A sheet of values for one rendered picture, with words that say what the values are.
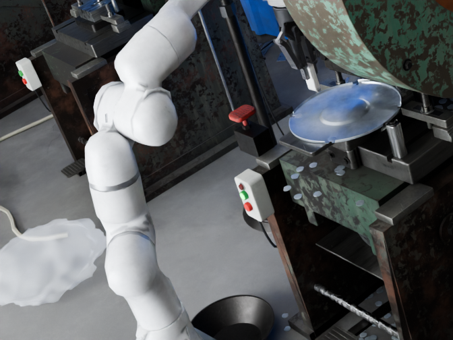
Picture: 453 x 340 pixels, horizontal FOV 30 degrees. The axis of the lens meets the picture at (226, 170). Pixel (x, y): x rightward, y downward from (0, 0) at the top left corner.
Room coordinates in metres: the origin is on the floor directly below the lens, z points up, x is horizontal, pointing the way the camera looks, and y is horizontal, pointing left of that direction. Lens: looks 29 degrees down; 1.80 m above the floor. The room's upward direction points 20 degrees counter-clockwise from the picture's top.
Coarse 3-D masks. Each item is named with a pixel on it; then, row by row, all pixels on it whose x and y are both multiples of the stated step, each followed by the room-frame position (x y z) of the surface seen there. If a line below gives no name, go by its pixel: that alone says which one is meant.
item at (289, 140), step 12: (288, 132) 1.89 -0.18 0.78; (288, 144) 1.83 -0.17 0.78; (300, 144) 1.81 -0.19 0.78; (312, 144) 1.79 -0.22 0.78; (324, 144) 1.77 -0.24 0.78; (336, 144) 1.86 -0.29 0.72; (348, 144) 1.82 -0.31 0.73; (360, 144) 1.83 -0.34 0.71; (312, 156) 1.75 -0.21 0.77; (336, 156) 1.87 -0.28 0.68; (348, 156) 1.83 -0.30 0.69
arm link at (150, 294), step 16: (112, 240) 1.61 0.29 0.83; (128, 240) 1.57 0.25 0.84; (144, 240) 1.59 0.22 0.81; (112, 256) 1.54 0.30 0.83; (128, 256) 1.52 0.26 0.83; (144, 256) 1.53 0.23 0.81; (112, 272) 1.51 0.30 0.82; (128, 272) 1.49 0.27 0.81; (144, 272) 1.50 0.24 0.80; (160, 272) 1.56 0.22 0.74; (112, 288) 1.51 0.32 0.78; (128, 288) 1.48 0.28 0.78; (144, 288) 1.49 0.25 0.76; (160, 288) 1.55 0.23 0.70; (144, 304) 1.55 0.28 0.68; (160, 304) 1.56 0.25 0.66; (176, 304) 1.59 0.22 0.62; (144, 320) 1.57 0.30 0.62; (160, 320) 1.56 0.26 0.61
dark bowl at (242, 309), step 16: (224, 304) 2.25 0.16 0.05; (240, 304) 2.23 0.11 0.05; (256, 304) 2.20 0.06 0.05; (192, 320) 2.21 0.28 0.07; (208, 320) 2.22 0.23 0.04; (224, 320) 2.22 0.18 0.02; (240, 320) 2.20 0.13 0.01; (256, 320) 2.17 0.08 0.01; (272, 320) 2.08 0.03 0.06; (224, 336) 2.16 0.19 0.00; (240, 336) 2.14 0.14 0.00; (256, 336) 2.11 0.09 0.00
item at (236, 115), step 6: (240, 108) 2.16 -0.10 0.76; (246, 108) 2.15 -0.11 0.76; (252, 108) 2.13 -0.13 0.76; (234, 114) 2.13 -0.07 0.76; (240, 114) 2.12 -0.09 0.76; (246, 114) 2.11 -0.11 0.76; (252, 114) 2.12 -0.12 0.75; (234, 120) 2.12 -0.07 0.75; (240, 120) 2.10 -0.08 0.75; (246, 120) 2.13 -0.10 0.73
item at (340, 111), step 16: (320, 96) 2.01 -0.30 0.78; (336, 96) 1.98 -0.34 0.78; (352, 96) 1.95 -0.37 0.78; (368, 96) 1.92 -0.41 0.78; (384, 96) 1.89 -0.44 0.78; (400, 96) 1.85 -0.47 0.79; (304, 112) 1.96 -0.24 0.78; (320, 112) 1.93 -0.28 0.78; (336, 112) 1.89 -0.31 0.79; (352, 112) 1.86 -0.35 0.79; (368, 112) 1.84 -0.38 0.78; (384, 112) 1.81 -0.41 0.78; (304, 128) 1.88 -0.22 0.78; (320, 128) 1.85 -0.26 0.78; (336, 128) 1.82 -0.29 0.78; (352, 128) 1.79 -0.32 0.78; (368, 128) 1.77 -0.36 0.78
